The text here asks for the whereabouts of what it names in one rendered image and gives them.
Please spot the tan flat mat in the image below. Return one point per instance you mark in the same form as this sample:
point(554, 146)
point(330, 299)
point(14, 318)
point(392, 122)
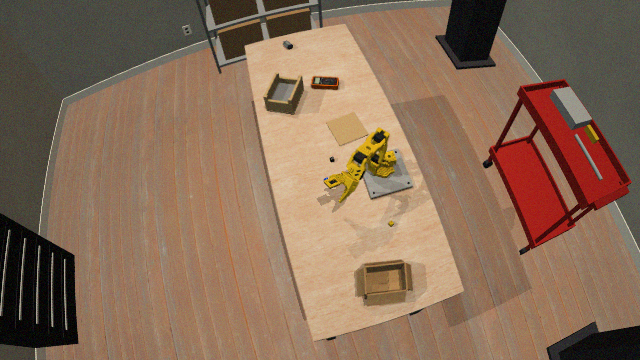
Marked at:
point(347, 128)

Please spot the orange digital multimeter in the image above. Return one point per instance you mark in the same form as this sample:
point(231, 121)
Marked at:
point(329, 83)

